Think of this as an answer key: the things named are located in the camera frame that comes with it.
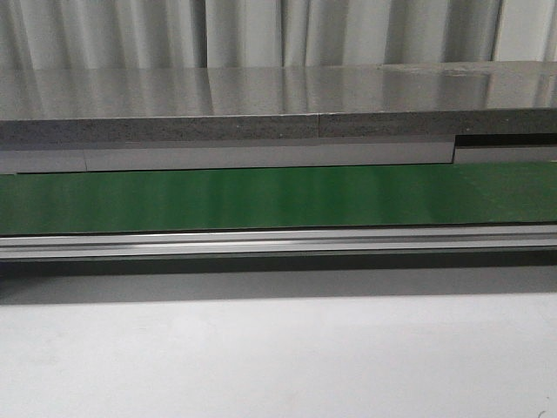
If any green conveyor belt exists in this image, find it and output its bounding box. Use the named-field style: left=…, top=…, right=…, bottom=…
left=1, top=162, right=556, bottom=236

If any grey stone-look table slab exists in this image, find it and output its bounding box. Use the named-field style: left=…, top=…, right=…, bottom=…
left=1, top=62, right=556, bottom=148

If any white pleated curtain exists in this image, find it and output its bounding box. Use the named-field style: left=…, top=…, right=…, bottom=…
left=1, top=1, right=556, bottom=70

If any grey rear side rail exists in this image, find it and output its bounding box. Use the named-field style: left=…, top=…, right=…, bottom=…
left=1, top=137, right=556, bottom=174

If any aluminium conveyor front rail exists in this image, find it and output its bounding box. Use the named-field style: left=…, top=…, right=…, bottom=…
left=1, top=225, right=556, bottom=260

